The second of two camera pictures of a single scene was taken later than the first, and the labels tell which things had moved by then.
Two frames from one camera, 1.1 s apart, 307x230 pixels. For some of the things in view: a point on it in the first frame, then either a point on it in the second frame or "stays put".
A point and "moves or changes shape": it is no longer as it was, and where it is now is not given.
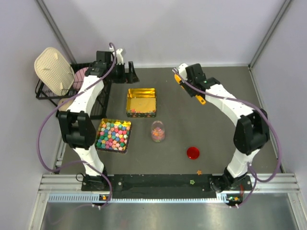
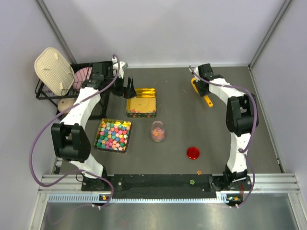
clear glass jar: [158, 132] stays put
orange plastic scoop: [178, 79] moves or changes shape
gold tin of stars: [141, 102] stays put
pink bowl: [79, 76] stays put
